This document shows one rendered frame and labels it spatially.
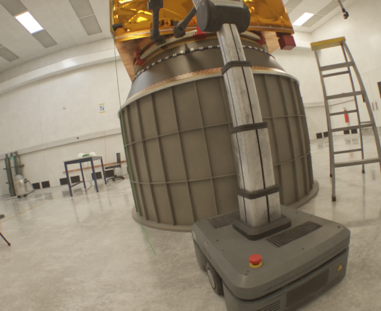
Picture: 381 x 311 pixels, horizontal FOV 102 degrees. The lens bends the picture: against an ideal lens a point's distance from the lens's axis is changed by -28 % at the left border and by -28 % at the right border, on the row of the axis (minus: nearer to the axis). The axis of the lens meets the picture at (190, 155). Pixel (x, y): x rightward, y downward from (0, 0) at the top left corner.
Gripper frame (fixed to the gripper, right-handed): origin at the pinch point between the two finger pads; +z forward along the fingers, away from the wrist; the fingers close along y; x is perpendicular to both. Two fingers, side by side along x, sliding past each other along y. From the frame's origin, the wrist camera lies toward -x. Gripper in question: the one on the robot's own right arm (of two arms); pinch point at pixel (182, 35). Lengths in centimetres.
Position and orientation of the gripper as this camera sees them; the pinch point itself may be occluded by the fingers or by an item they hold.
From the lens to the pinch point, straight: 209.1
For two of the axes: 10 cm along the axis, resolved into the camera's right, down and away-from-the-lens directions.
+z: 2.1, -2.5, 9.4
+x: 2.1, 9.6, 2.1
